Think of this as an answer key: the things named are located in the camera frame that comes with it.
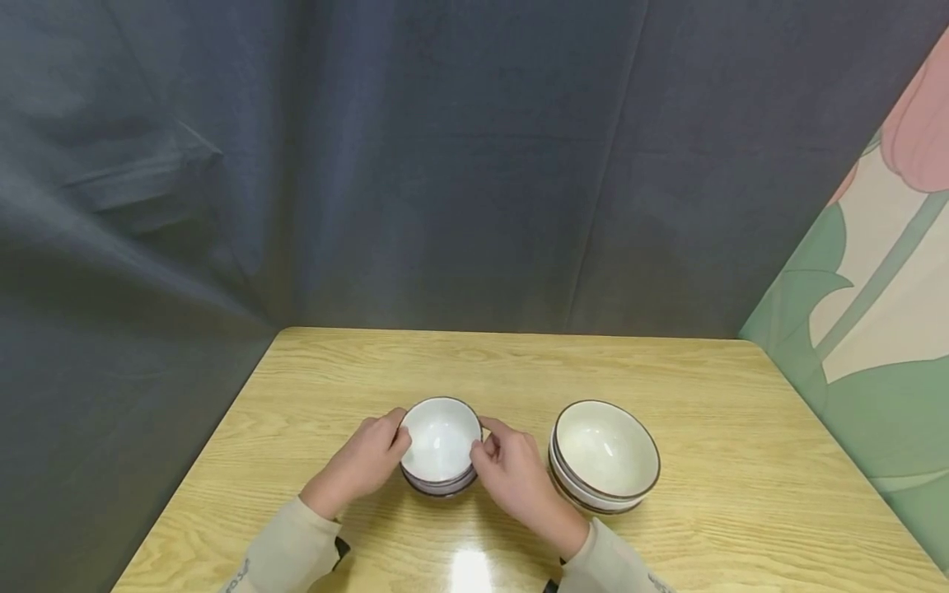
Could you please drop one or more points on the person's right hand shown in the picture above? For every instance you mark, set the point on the person's right hand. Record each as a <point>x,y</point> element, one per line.
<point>523,487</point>

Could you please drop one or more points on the person's left hand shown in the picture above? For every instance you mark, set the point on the person's left hand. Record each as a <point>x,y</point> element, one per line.
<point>356,468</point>

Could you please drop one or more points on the person's left thumb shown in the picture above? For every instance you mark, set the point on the person's left thumb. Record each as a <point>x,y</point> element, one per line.
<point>401,445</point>

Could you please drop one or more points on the person's left index finger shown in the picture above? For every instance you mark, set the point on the person's left index finger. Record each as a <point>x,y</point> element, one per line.
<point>394,416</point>

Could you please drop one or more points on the person's right thumb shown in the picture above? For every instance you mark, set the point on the person's right thumb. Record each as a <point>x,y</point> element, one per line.
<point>482,459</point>

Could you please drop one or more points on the person's right index finger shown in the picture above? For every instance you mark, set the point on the person's right index finger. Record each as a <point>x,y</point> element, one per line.
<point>494,426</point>

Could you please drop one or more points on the small white bowl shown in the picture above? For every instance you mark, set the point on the small white bowl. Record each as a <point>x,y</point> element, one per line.
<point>440,441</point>
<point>440,489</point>

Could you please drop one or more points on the person's left forearm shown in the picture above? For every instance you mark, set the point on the person's left forearm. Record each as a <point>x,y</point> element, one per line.
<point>288,548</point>

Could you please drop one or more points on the person's right forearm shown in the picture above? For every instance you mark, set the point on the person's right forearm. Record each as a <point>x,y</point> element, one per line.
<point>605,565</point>

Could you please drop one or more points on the large cream bowl, brown rim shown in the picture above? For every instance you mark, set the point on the large cream bowl, brown rim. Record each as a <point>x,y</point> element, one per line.
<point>606,449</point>
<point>589,498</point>

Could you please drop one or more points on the black wrist band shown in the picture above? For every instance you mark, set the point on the black wrist band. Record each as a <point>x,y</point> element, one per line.
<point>342,549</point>
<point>551,586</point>

